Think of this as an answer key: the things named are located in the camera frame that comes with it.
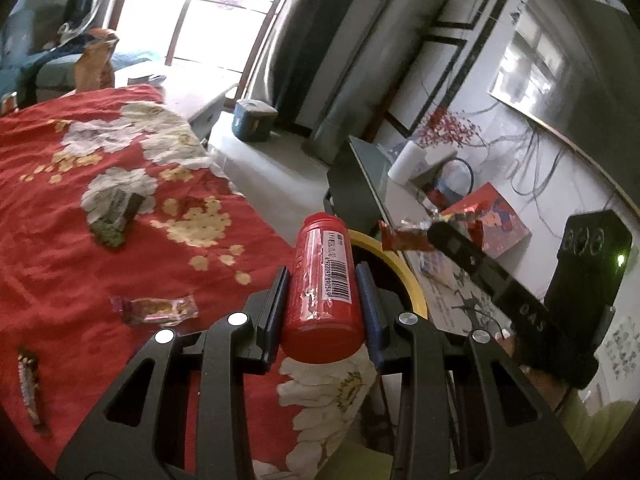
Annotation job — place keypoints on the wall-mounted television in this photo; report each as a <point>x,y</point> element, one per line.
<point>575,85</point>

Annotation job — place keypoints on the red plastic bottle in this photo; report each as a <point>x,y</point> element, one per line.
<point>320,320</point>

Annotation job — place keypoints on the grey standing air conditioner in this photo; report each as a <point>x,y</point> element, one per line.
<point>370,60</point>

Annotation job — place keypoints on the pink snack bar wrapper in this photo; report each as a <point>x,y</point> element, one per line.
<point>155,310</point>

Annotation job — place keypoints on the red berry branches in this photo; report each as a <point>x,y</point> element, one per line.
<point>447,127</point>

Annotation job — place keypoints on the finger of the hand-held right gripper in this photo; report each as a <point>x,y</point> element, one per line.
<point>462,252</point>

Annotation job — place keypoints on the green dark wrapper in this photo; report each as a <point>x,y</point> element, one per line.
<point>117,220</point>

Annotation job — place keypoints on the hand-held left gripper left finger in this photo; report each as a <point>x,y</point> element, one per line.
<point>277,310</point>

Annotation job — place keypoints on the yellow-rimmed bin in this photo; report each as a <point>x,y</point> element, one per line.
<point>417,292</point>

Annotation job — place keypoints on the pale picture card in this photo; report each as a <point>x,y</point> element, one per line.
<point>440,165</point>

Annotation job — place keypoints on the person's right forearm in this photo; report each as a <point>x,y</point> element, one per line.
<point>600,425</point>

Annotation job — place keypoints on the red floral blanket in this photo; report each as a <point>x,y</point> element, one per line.
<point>50,200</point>

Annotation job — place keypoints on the red drink can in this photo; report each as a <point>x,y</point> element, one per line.
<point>7,103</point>

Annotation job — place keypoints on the dark grey long curtain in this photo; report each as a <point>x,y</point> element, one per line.
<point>300,60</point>

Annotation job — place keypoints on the glass-top television stand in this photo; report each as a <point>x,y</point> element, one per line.
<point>350,185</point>

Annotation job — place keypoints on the white round object black hoop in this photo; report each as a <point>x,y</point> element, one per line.
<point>457,182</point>

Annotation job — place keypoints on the dark cloth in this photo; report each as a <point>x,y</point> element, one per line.
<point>50,55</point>

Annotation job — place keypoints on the blue heart-print sofa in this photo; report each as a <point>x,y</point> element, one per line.
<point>55,67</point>

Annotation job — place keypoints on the blue storage stool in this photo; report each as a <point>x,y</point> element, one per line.
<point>255,120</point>

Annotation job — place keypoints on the orange paper bag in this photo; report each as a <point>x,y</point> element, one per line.
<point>95,62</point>

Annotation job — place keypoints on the person's right hand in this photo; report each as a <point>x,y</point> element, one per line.
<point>542,385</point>

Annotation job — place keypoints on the glass balcony door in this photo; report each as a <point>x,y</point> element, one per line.
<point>210,5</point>

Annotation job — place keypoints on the clear pastel bead box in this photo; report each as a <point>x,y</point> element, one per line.
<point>432,265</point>

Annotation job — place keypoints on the white paper roll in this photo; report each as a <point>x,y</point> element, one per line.
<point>407,162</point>

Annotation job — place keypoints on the white coffee table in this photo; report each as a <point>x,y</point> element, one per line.
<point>200,100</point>

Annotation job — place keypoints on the dark brown candy wrapper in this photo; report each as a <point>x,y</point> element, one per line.
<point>31,385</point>

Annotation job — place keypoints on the red foil wrapper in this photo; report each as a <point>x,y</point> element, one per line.
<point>410,240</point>

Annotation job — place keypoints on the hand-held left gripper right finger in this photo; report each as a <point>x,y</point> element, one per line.
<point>370,310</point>

